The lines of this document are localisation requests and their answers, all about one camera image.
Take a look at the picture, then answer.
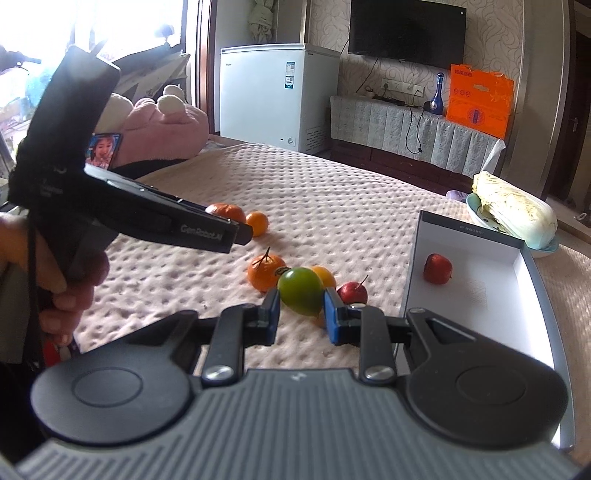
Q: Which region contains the brown wooden door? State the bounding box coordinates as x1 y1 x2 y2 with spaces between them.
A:
549 28 591 213

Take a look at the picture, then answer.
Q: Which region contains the beige textured bedspread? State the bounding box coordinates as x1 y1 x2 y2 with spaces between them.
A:
74 142 591 370

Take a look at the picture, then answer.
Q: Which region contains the pink plush toy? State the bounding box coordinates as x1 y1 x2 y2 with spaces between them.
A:
97 84 209 162

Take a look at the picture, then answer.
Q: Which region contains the black television cable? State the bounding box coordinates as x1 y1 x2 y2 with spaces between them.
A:
360 58 382 93

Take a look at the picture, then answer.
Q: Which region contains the small smooth orange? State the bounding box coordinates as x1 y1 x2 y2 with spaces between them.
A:
245 211 270 237

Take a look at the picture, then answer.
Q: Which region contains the black hanging cable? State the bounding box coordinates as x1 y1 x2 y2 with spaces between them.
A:
405 104 426 155

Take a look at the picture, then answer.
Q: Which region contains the photo card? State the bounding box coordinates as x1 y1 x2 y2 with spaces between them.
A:
85 132 125 171

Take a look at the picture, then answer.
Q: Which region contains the orange gift bag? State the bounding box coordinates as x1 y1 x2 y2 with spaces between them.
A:
444 64 515 139

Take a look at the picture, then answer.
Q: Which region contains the dark orange tangerine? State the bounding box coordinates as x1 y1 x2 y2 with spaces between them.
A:
205 203 247 224

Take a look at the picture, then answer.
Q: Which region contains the yellow-orange smooth orange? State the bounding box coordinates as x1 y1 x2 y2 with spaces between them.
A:
310 265 338 289

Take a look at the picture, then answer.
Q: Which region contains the tied pale curtain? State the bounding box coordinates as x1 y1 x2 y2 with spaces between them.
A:
247 0 278 44

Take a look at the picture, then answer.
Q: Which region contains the pale blue plate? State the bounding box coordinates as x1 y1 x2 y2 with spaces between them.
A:
465 193 560 258

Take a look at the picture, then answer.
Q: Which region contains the white chest freezer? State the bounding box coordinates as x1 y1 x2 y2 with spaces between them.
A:
219 43 341 154

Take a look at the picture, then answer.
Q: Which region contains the tangerine with stem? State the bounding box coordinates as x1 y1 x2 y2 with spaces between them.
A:
247 247 287 293

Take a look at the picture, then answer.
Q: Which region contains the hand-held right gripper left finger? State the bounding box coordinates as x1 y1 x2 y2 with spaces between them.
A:
130 288 281 387

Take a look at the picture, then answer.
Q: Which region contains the blue glass bottle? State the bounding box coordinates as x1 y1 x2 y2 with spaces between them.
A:
428 72 446 116

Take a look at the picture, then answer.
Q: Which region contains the white lace cloth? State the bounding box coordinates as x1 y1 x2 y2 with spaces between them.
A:
329 95 502 174

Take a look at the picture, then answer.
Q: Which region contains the black wall television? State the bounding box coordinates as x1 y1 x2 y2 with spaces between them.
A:
348 0 466 62

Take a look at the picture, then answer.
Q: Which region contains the napa cabbage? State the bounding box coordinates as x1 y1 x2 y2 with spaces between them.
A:
472 171 558 248

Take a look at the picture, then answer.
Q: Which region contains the large green tomato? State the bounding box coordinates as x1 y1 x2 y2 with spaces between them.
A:
277 268 325 318

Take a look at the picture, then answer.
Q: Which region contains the small red apple with stem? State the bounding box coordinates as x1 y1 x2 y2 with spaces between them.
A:
336 275 369 306

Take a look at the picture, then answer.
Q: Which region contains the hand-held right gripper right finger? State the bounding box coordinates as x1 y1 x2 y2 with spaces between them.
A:
323 286 467 385

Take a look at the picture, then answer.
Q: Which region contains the dark wooden tv cabinet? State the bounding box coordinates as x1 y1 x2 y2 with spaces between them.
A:
330 138 476 195

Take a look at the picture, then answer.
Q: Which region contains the person's left hand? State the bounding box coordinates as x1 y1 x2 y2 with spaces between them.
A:
0 210 112 347

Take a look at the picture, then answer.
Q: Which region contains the white cardboard box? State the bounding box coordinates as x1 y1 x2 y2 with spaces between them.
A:
398 210 573 450

